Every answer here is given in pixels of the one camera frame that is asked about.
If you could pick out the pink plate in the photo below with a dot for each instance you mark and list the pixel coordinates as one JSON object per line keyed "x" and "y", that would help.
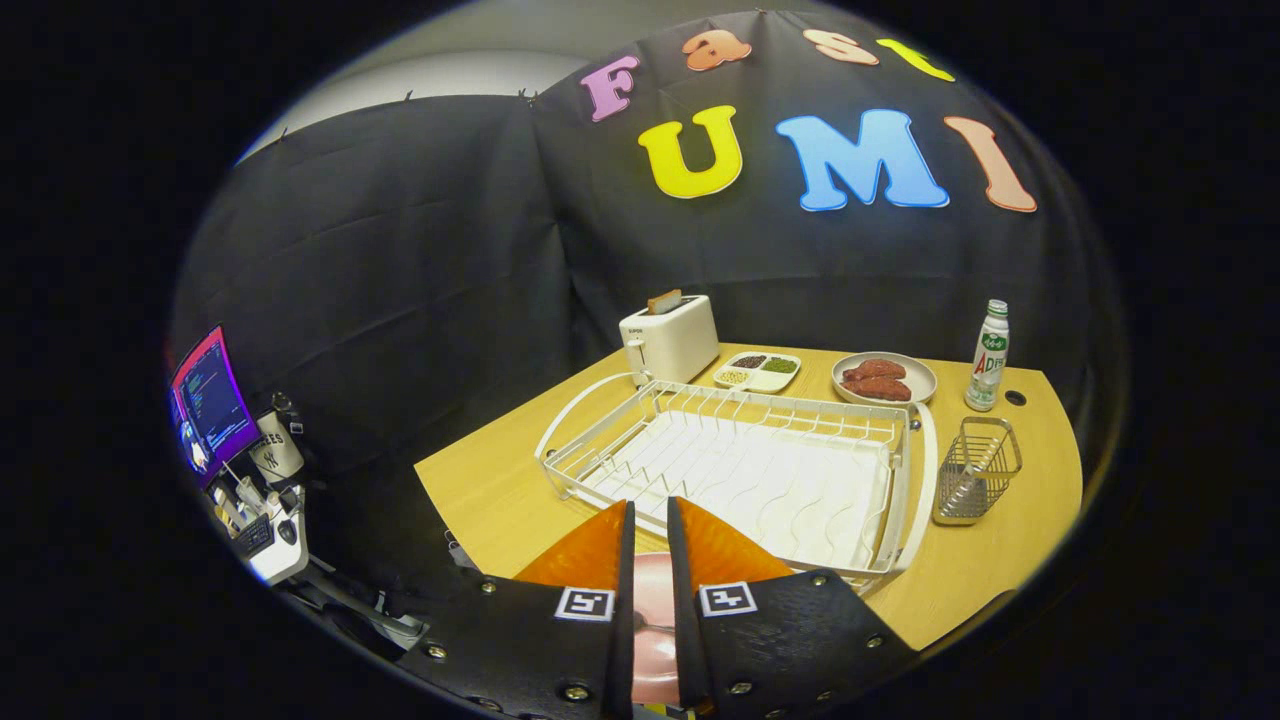
{"x": 655, "y": 585}

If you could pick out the white green-labelled bottle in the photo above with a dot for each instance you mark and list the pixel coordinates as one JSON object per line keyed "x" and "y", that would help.
{"x": 988, "y": 365}

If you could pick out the brown bread slice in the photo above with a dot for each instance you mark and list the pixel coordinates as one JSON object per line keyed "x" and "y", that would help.
{"x": 664, "y": 301}

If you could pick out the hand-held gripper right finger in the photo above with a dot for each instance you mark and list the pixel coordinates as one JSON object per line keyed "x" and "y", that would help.
{"x": 683, "y": 620}

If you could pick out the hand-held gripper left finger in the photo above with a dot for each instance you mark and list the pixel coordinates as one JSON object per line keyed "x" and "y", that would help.
{"x": 624, "y": 620}

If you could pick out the red meat piece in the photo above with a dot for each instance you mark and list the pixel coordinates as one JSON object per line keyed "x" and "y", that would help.
{"x": 875, "y": 369}
{"x": 880, "y": 389}

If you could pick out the white divided bean dish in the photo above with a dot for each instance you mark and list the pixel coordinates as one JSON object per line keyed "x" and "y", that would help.
{"x": 765, "y": 380}

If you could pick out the beige plate with meat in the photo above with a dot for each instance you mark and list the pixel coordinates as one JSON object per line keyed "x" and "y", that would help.
{"x": 922, "y": 380}

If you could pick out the black keyboard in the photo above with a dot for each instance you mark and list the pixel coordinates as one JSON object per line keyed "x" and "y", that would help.
{"x": 253, "y": 535}

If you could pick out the white toaster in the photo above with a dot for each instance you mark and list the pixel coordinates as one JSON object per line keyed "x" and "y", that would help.
{"x": 675, "y": 345}

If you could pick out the white printed cup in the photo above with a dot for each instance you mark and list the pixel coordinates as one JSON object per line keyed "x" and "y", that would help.
{"x": 277, "y": 450}

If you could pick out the white side table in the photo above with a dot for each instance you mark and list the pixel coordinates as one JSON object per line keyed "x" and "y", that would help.
{"x": 285, "y": 560}

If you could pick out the computer monitor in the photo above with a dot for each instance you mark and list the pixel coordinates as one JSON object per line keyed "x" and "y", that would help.
{"x": 212, "y": 405}

